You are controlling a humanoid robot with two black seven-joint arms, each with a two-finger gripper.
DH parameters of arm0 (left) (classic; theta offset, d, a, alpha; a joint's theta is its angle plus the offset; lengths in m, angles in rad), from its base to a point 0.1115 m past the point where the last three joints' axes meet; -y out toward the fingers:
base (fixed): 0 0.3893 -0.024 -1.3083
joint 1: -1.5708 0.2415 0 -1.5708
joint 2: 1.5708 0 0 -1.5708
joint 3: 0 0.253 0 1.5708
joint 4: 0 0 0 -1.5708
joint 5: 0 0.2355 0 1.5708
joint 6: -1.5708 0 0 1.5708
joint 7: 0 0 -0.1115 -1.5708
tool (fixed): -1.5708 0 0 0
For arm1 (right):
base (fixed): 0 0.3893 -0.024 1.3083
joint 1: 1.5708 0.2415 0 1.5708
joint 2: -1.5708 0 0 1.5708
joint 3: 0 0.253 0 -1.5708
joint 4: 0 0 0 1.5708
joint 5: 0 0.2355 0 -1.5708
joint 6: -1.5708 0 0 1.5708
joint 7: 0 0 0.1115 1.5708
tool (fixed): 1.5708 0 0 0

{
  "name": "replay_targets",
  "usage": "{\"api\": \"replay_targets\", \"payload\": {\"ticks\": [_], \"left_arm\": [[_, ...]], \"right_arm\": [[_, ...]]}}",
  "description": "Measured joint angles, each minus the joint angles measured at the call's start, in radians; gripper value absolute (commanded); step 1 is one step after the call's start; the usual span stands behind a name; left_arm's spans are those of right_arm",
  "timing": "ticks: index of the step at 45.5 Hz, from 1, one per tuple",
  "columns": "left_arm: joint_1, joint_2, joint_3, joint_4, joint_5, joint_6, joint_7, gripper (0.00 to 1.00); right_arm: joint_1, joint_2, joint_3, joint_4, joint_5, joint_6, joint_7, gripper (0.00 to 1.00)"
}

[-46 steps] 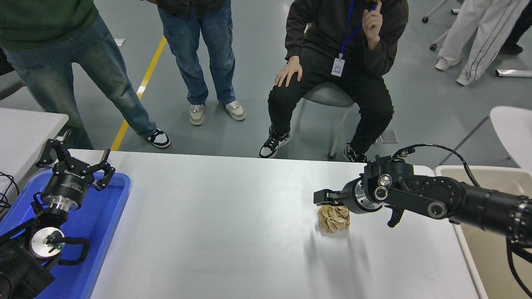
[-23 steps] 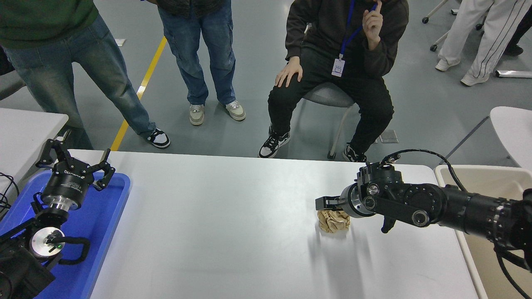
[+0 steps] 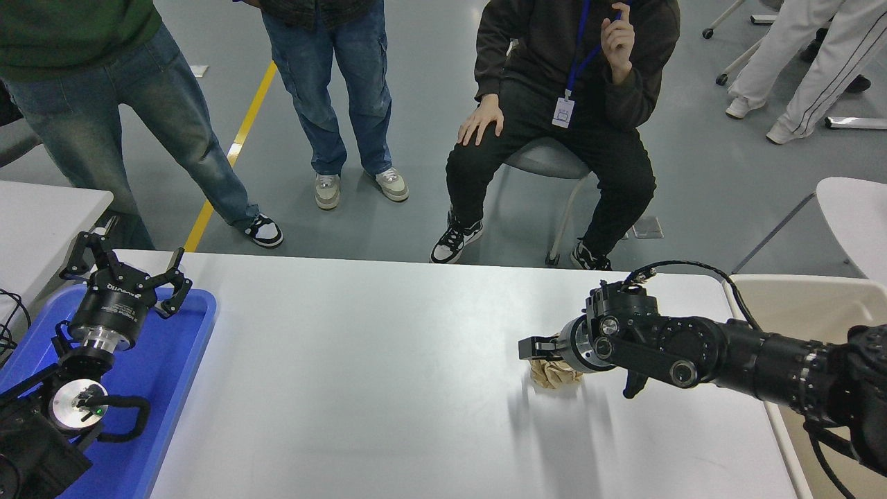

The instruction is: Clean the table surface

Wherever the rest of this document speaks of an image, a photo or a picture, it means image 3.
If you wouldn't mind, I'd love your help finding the white-framed office chair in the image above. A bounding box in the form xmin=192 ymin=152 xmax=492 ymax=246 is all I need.
xmin=702 ymin=0 xmax=770 ymax=86

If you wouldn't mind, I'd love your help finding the black cable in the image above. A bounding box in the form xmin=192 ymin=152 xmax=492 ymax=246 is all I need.
xmin=0 ymin=288 xmax=33 ymax=361

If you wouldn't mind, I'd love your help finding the blue plastic tray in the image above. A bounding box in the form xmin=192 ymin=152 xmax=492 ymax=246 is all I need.
xmin=0 ymin=284 xmax=219 ymax=499

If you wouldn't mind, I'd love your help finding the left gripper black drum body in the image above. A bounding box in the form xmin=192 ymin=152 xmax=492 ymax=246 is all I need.
xmin=68 ymin=270 xmax=156 ymax=340

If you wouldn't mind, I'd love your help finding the grey chair with white legs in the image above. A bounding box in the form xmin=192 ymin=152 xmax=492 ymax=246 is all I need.
xmin=504 ymin=137 xmax=594 ymax=268

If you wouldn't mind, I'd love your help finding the seated person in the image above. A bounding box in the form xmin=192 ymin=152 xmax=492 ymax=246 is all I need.
xmin=430 ymin=0 xmax=681 ymax=271

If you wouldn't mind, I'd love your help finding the standing person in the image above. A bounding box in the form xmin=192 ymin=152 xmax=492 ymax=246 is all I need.
xmin=236 ymin=0 xmax=410 ymax=211
xmin=0 ymin=0 xmax=284 ymax=250

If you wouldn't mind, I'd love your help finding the seated person's left hand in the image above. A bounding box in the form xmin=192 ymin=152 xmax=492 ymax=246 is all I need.
xmin=600 ymin=1 xmax=636 ymax=85

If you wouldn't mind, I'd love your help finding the blue lanyard with badge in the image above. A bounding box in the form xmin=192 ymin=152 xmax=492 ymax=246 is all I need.
xmin=552 ymin=0 xmax=624 ymax=130

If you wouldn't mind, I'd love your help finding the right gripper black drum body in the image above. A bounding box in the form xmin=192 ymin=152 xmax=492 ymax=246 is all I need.
xmin=552 ymin=320 xmax=577 ymax=372

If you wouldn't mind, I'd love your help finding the seated person's right hand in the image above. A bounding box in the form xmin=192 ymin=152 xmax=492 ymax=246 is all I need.
xmin=458 ymin=94 xmax=505 ymax=146

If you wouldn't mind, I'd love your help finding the white side table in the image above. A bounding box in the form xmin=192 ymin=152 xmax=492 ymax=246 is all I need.
xmin=0 ymin=180 xmax=116 ymax=326

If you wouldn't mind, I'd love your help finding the tan paper ball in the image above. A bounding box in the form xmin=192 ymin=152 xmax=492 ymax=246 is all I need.
xmin=530 ymin=355 xmax=585 ymax=389

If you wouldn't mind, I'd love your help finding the large pale bin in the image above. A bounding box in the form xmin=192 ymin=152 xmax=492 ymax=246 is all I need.
xmin=723 ymin=274 xmax=887 ymax=499

